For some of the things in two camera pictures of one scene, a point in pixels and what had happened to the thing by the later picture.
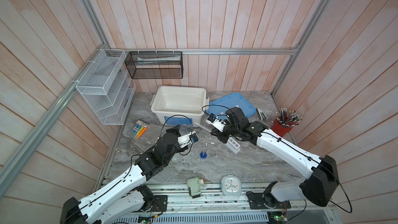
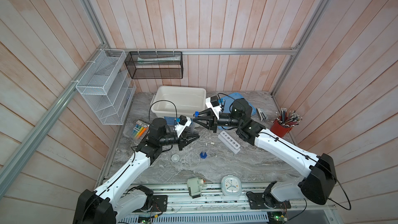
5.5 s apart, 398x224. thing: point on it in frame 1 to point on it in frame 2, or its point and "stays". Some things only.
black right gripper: x=218 y=134 to x=212 y=125
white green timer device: x=194 y=185 stays
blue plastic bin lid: x=219 y=106 stays
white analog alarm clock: x=231 y=185 stays
